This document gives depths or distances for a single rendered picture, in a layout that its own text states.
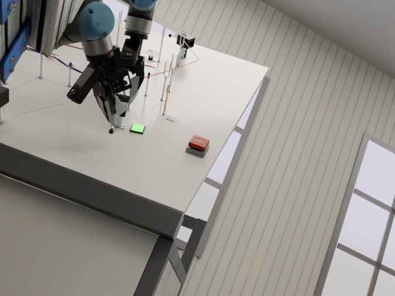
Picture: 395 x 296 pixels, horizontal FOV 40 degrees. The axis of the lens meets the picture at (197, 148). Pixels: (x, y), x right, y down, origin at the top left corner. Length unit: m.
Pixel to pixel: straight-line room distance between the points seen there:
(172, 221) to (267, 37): 2.78
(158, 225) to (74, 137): 0.39
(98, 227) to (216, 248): 2.12
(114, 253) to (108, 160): 0.26
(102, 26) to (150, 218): 0.48
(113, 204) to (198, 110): 0.56
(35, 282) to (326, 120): 2.93
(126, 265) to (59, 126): 0.47
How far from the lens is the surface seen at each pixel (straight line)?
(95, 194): 1.40
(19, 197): 1.50
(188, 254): 1.94
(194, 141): 1.57
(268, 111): 3.79
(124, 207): 1.37
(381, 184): 4.13
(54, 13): 0.85
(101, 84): 1.42
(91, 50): 1.39
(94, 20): 1.18
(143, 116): 1.70
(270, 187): 3.68
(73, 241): 1.42
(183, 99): 1.84
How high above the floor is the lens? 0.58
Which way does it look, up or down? 19 degrees up
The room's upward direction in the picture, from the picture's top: 23 degrees clockwise
